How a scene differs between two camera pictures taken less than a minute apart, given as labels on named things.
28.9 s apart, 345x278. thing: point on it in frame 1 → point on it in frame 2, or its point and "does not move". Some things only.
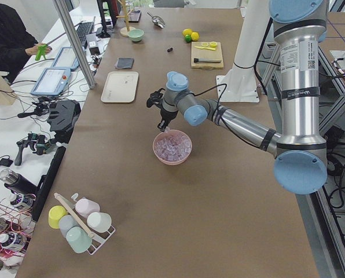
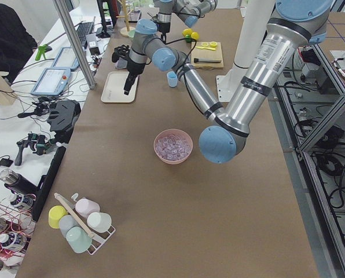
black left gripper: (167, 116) → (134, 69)
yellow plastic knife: (208, 48) does not move
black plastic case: (63, 114) does not move
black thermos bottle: (17, 182) does not move
